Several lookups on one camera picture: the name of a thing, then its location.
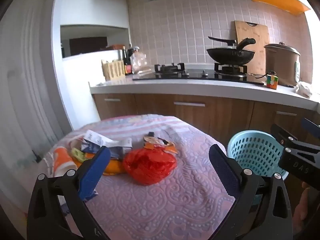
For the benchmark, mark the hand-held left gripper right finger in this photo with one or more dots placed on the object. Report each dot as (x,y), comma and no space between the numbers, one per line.
(222,170)

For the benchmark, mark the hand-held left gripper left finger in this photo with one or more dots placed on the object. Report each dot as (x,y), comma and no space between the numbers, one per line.
(93,170)

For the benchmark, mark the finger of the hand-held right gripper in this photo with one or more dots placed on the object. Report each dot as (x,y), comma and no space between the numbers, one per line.
(311,127)
(282,132)

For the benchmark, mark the long orange peel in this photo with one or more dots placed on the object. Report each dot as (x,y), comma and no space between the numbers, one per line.
(113,167)

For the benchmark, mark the white blue carton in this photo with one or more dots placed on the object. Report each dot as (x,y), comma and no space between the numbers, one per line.
(117,147)

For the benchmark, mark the light blue perforated basket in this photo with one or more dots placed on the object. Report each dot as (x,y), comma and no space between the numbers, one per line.
(252,152)

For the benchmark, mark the red plastic bag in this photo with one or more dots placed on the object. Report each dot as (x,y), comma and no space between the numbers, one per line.
(150,166)

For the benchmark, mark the torn orange snack wrapper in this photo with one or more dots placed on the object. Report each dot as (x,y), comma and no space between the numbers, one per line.
(155,142)

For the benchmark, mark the person's right hand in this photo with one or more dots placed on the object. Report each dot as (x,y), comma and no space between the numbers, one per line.
(303,210)

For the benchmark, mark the green plastic wrapper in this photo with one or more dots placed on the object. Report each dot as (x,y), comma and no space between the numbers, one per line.
(77,153)

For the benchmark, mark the white paper scrap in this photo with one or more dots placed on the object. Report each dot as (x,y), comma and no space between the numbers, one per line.
(90,196)

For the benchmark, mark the red white paper cup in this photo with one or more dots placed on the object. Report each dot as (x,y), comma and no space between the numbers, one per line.
(62,156)

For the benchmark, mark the wooden kitchen counter cabinet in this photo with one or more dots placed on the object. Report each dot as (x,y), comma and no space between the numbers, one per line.
(225,120)

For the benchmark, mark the colourful puzzle cube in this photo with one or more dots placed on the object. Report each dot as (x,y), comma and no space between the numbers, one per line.
(272,81)

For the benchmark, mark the brown rice cooker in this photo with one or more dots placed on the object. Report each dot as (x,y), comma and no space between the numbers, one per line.
(281,65)

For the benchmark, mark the black burner grate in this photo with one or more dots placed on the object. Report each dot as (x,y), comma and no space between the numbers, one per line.
(170,68)
(231,70)

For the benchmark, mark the black wok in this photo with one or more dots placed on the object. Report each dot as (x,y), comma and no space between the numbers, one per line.
(230,55)

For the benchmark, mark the cooktop knob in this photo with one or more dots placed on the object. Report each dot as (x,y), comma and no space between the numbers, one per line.
(205,73)

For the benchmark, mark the black glass cooktop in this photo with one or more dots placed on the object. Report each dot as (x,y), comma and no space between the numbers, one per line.
(195,76)

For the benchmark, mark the cream slotted basket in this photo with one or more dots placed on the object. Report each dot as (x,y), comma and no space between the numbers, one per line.
(113,70)

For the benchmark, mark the wooden cutting board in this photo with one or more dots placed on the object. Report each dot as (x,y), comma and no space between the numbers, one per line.
(252,32)

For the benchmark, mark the black utensil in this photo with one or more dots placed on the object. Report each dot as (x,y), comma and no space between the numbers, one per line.
(222,40)

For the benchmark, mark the dark sauce bottle red label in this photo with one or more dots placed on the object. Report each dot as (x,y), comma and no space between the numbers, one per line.
(127,63)

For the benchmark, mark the clear plastic bag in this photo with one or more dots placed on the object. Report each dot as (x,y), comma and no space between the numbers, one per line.
(140,61)

